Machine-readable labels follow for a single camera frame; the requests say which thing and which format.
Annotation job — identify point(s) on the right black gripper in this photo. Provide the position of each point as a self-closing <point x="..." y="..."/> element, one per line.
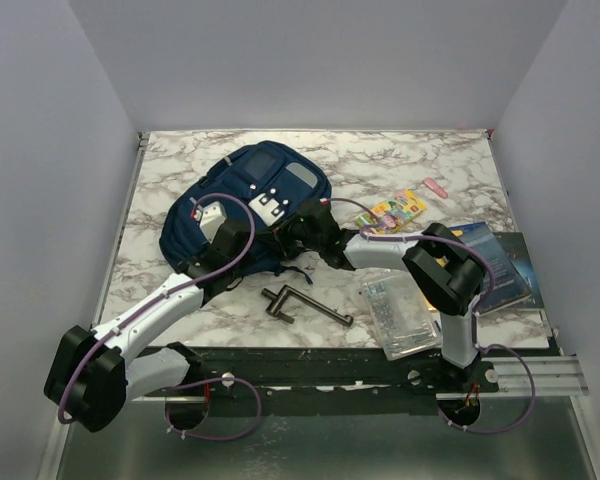
<point x="281" y="242"/>

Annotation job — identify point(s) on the navy blue student backpack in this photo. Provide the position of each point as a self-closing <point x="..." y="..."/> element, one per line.
<point x="270" y="178"/>

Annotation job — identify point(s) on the yellow crayon box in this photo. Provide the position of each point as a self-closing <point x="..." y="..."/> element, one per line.
<point x="392" y="214"/>

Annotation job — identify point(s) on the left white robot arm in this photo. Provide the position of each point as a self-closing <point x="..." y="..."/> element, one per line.
<point x="95" y="372"/>

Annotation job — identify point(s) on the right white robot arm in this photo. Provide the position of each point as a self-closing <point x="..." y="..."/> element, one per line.
<point x="452" y="276"/>

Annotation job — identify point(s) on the pink eraser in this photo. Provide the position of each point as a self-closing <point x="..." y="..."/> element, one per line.
<point x="432" y="185"/>

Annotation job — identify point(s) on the yellow notebook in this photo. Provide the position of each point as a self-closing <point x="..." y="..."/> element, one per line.
<point x="435" y="283"/>

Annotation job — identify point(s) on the clear plastic pencil case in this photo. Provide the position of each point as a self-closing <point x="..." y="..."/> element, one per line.
<point x="405" y="326"/>

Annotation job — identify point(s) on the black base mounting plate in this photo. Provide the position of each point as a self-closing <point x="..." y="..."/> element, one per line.
<point x="338" y="381"/>

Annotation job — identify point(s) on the black starry book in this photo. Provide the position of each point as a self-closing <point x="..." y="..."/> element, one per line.
<point x="515" y="247"/>

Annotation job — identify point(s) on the dark blue book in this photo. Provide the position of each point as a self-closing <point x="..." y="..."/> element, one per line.
<point x="509" y="288"/>

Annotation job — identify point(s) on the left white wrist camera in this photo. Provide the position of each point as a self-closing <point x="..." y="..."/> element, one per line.
<point x="209" y="219"/>

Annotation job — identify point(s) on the aluminium rail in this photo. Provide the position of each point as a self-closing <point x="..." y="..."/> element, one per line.
<point x="530" y="375"/>

